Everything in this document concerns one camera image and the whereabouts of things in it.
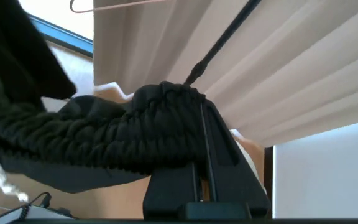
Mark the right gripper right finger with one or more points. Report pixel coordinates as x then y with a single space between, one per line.
241 189

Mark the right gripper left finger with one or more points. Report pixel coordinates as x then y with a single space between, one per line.
169 193

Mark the black shorts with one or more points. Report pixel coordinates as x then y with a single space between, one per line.
104 137

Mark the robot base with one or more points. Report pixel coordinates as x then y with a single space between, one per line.
36 214

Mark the black clothes rack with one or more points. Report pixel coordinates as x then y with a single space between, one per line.
222 39

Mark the pink clothes hanger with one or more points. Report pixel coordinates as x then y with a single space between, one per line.
117 6

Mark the beige curtain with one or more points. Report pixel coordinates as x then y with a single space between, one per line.
291 62

